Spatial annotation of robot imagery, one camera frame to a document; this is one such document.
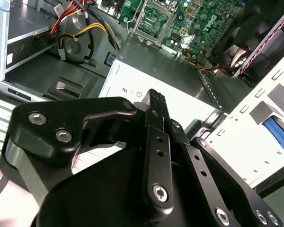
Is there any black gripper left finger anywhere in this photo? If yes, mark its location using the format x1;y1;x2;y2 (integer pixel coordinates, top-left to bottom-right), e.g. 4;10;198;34
0;89;175;213

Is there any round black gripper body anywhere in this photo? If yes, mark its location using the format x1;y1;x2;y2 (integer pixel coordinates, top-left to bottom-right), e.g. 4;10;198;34
35;146;216;227

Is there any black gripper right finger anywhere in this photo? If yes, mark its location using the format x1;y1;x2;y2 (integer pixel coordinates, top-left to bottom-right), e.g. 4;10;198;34
159;94;283;227

